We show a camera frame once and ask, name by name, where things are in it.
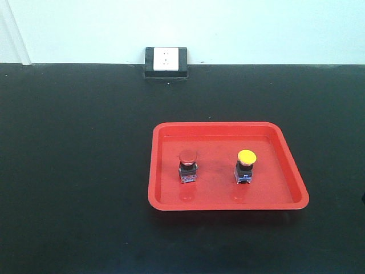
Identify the red mushroom push button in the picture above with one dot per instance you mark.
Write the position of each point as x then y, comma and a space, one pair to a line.
188, 166

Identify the yellow mushroom push button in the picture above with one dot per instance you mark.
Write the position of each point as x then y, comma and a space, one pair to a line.
244, 166

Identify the red plastic tray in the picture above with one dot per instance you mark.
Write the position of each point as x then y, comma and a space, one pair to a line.
276, 184

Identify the white socket black housing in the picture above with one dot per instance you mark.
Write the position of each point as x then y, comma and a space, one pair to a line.
166, 62

